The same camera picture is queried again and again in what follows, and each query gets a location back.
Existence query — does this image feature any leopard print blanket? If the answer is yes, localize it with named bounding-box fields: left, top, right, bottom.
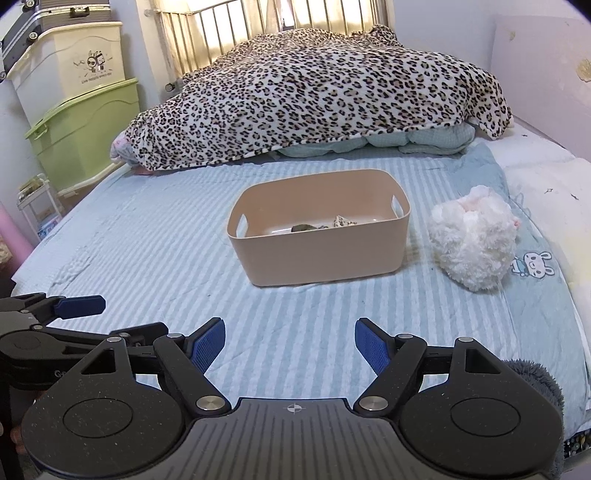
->
left=124, top=25, right=513, bottom=172

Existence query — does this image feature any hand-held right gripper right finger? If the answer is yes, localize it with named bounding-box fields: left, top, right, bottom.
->
left=353, top=318, right=504, bottom=414

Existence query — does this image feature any black silver suitcase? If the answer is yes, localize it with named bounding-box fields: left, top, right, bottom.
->
left=0, top=0, right=112, bottom=72

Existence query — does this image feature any pale blue rabbit print sheet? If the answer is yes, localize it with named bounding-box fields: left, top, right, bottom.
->
left=462, top=142, right=591, bottom=430

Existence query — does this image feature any blue striped bed sheet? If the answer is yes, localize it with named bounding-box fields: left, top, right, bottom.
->
left=11, top=154, right=509, bottom=409

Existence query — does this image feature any white plush toy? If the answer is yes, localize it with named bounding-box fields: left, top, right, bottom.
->
left=427, top=185, right=520, bottom=293

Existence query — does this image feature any green plastic storage box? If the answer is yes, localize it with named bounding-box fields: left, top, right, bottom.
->
left=24, top=78, right=142, bottom=200

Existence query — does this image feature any cream plastic storage box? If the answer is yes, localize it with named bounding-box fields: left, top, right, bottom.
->
left=6, top=21, right=126, bottom=126

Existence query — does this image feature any pink foam roll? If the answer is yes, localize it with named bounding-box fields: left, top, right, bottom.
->
left=0, top=202, right=36, bottom=266

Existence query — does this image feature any pink white patterned pillow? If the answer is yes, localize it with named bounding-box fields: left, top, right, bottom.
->
left=111, top=129, right=140, bottom=168

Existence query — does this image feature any white duvet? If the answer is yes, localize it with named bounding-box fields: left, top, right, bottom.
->
left=501, top=117, right=591, bottom=287

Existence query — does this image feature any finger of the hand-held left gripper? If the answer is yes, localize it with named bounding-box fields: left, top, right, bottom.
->
left=0, top=294, right=106, bottom=329
left=30, top=322, right=170, bottom=365

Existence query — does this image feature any beige plastic storage bin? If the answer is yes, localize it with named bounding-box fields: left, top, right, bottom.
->
left=226, top=169, right=413, bottom=287

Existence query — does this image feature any teal quilt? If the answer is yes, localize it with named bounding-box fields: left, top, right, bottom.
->
left=277, top=122, right=476, bottom=160

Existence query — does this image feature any person's dark fleece clothing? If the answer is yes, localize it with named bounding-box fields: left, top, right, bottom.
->
left=502, top=359, right=567, bottom=480

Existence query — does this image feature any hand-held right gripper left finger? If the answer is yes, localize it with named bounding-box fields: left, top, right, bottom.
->
left=81, top=318, right=232, bottom=418

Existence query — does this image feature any small white rack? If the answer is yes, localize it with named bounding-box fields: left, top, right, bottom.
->
left=17, top=174, right=64, bottom=241

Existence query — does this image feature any metal window railing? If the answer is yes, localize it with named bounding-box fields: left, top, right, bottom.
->
left=147, top=0, right=393, bottom=90

